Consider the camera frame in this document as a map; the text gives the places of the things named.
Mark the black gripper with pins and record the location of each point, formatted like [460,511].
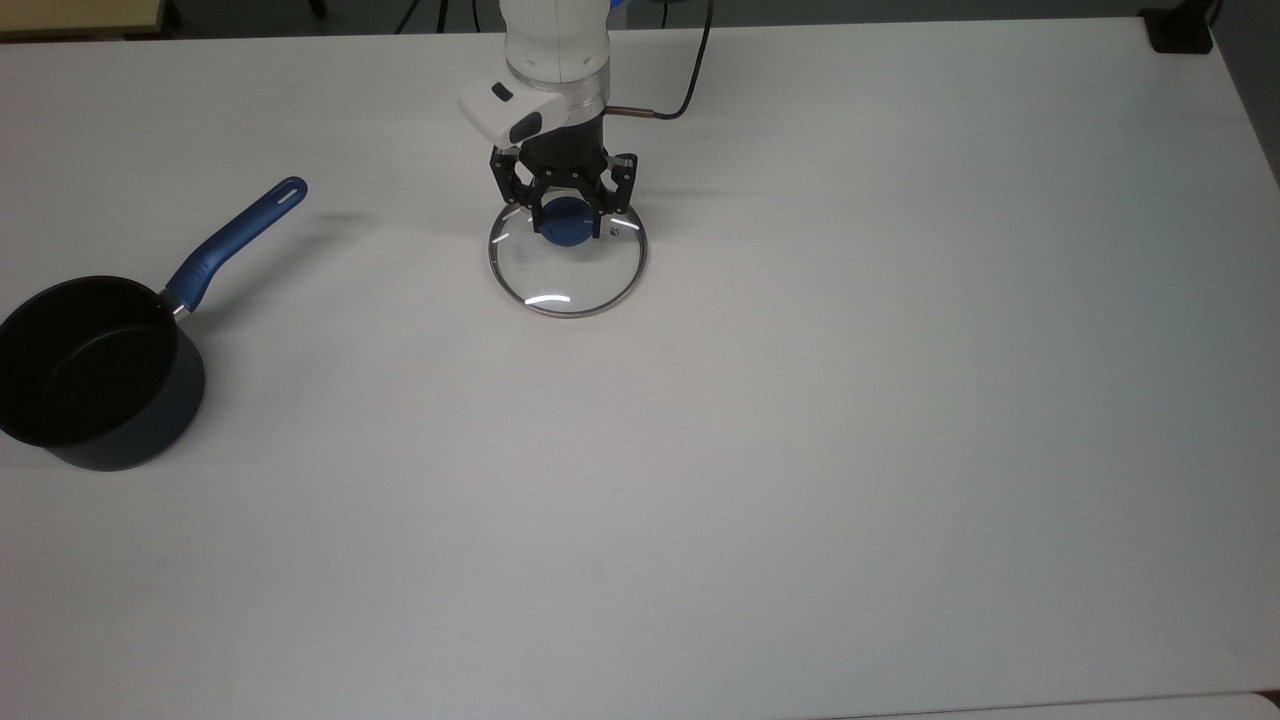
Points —
[565,150]

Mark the glass lid with blue knob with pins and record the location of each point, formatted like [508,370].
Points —
[570,278]

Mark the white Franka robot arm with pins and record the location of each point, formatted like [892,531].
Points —
[555,45]

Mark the yellow wooden desk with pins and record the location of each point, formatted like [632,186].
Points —
[70,12]

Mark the black table clamp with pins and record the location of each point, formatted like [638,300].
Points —
[1180,30]

